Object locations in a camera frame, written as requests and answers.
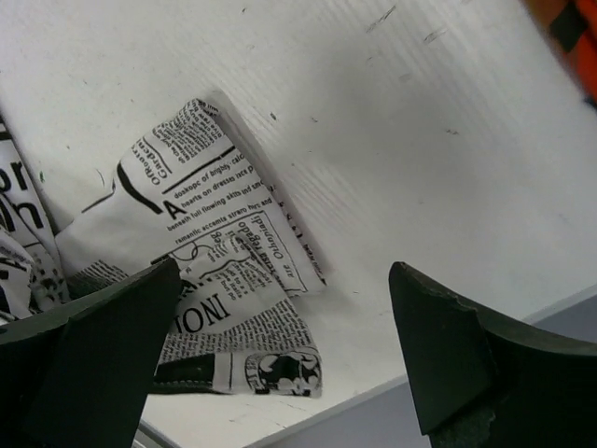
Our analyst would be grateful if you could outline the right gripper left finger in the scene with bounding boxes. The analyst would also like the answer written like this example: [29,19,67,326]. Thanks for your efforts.
[1,259,181,447]

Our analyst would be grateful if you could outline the newspaper print trousers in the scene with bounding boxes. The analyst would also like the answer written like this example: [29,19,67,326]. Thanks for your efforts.
[1,99,324,398]

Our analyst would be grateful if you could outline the orange camouflage folded trousers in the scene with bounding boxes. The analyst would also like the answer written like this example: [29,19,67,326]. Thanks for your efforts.
[523,0,596,109]

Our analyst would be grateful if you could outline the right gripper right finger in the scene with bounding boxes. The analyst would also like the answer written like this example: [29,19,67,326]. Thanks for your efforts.
[389,261,596,447]

